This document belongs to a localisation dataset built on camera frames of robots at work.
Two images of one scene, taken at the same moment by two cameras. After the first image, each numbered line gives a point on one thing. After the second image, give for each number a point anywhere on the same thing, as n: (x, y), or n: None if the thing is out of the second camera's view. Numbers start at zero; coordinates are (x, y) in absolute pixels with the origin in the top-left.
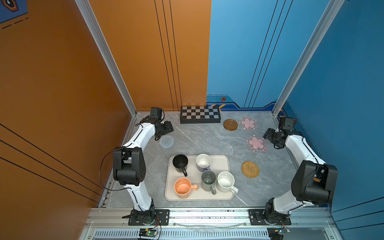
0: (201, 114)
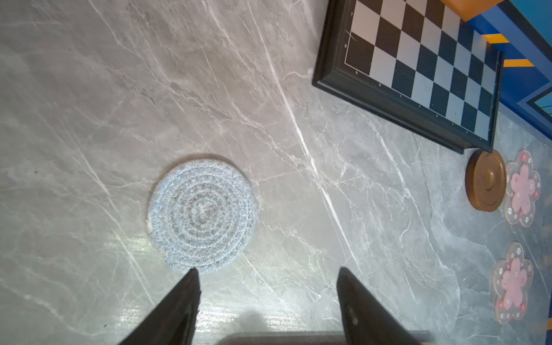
0: (416, 62)
